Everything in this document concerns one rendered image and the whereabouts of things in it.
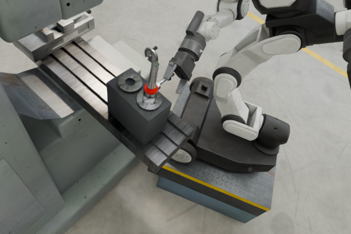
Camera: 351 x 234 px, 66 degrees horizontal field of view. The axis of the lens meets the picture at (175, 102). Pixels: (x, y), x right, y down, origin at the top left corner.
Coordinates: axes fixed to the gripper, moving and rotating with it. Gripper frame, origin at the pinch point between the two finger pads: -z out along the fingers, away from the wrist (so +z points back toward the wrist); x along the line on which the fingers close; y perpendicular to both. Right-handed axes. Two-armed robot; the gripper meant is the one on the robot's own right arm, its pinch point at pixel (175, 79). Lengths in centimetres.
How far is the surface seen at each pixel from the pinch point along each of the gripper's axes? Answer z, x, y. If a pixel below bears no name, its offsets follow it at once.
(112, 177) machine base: -47, -70, -62
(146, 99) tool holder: -12.6, 6.2, -2.2
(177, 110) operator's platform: 13, -79, -46
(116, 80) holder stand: -9.7, 8.8, -17.3
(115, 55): 12, -14, -53
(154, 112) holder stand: -14.8, 1.6, -0.3
